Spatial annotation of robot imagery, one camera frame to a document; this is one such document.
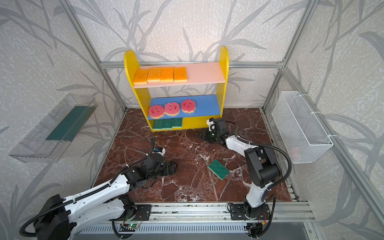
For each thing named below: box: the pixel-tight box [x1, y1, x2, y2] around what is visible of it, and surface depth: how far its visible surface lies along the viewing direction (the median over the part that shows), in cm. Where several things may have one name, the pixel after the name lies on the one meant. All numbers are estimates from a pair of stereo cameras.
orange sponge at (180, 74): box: [174, 67, 188, 83], surface depth 80 cm
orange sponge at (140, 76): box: [133, 69, 149, 84], surface depth 79 cm
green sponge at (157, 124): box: [152, 119, 163, 130], surface depth 110 cm
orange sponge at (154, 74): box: [147, 67, 161, 82], surface depth 81 cm
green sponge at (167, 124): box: [162, 118, 173, 130], surface depth 110 cm
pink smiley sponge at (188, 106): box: [181, 99, 197, 114], surface depth 101 cm
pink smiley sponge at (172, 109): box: [164, 102, 180, 117], surface depth 98 cm
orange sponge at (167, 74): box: [160, 67, 175, 83], surface depth 80 cm
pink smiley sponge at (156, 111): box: [148, 105, 165, 119], surface depth 97 cm
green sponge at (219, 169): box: [207, 159, 230, 181], surface depth 88 cm
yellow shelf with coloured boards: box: [123, 46, 229, 132], surface depth 98 cm
